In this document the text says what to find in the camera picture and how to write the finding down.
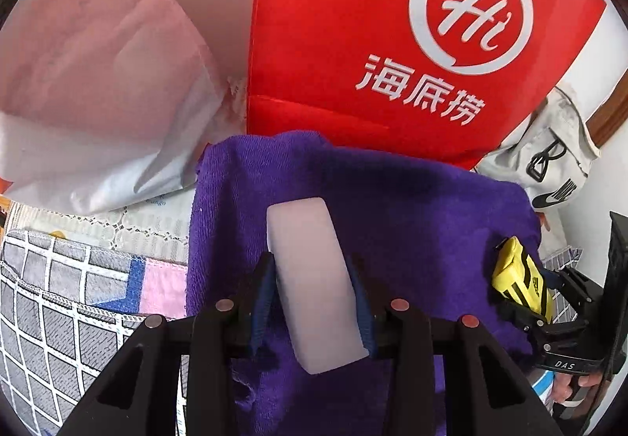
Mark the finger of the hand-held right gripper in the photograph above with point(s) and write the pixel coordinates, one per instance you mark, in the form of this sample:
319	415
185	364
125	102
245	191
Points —
571	291
544	333

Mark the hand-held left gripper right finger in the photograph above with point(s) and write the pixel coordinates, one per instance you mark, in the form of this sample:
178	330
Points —
365	318

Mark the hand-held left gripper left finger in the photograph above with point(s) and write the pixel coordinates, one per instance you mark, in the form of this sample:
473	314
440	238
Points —
260	308

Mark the yellow striped packet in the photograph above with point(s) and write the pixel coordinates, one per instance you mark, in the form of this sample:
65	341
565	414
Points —
520	279

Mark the person's right hand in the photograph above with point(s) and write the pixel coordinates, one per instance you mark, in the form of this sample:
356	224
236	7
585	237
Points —
569	387

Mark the purple towel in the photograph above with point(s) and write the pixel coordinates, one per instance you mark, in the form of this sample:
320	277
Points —
417	220

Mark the beige crossbody bag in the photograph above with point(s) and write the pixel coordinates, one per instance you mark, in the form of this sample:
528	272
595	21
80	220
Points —
544	141

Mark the white lace patterned mat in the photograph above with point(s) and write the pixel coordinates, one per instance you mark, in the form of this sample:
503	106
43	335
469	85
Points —
122	230

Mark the brown wooden trim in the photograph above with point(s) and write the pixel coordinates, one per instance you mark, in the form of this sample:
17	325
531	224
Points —
613	117

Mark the grey checkered bed sheet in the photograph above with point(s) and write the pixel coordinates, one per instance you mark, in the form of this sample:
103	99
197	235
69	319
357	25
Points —
49	318

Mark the red paper bag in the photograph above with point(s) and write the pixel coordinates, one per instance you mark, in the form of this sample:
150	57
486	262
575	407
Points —
319	48

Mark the white plastic shopping bag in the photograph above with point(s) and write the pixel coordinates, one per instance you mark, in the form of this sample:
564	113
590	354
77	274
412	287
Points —
98	72

